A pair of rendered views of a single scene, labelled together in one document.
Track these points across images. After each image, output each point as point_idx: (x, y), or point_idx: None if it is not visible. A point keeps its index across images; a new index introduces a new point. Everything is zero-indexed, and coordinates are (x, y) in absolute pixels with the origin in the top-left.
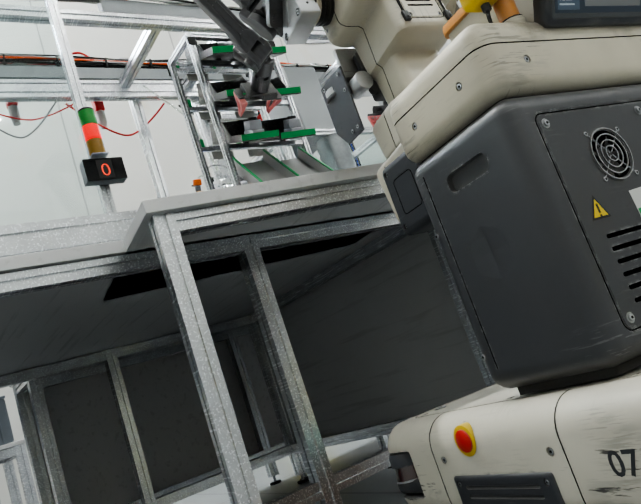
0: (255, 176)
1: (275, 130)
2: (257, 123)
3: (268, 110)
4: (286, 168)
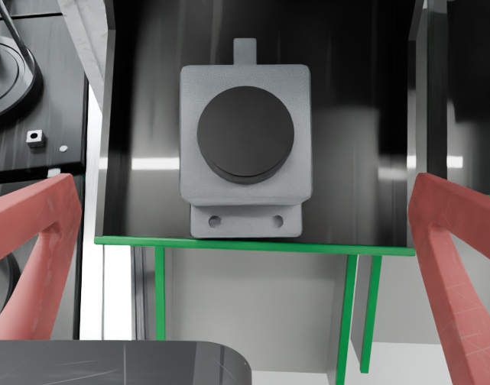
0: (156, 321)
1: (386, 255)
2: (264, 202)
3: (420, 235)
4: (345, 276)
